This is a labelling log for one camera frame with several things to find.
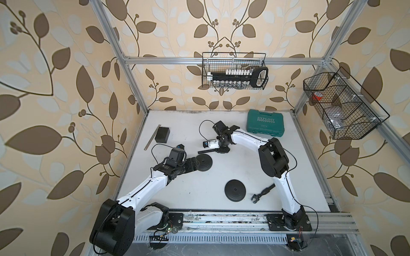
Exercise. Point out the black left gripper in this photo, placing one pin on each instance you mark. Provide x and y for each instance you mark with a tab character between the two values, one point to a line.
191	166

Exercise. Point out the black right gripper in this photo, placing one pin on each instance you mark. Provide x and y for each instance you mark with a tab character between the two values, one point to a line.
225	150

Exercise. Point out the black microphone stand pole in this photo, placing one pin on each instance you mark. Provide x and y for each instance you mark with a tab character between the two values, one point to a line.
208	151

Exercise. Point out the black round stand base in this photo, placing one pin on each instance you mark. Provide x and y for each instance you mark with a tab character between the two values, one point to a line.
204	162

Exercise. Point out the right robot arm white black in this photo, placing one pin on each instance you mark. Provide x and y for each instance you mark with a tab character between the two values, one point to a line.
274	163

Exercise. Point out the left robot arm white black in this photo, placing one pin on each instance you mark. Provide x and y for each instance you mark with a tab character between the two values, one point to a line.
120	221

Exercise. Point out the small black box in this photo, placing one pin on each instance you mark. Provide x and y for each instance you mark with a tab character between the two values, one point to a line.
162	135

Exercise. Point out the green plastic tool case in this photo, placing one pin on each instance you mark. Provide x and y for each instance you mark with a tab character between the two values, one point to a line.
265	123

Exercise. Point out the red item in basket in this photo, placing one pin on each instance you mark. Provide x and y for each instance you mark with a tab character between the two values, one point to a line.
317	96

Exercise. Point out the plastic bag in basket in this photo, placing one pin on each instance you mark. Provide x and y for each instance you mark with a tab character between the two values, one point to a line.
334	117

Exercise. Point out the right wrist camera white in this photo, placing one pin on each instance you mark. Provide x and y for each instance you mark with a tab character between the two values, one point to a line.
211	144

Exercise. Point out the socket set rail black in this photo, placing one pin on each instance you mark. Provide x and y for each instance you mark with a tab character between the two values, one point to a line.
254	78

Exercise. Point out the black wire basket back wall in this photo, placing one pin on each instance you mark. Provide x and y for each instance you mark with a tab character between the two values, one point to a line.
221	61

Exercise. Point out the black wire basket wall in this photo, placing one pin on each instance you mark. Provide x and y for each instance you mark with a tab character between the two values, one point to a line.
361	109
221	61

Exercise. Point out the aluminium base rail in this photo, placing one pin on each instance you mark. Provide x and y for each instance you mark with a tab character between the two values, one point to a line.
227	227

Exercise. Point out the black wire basket right wall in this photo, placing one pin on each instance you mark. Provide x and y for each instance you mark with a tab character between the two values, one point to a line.
361	109

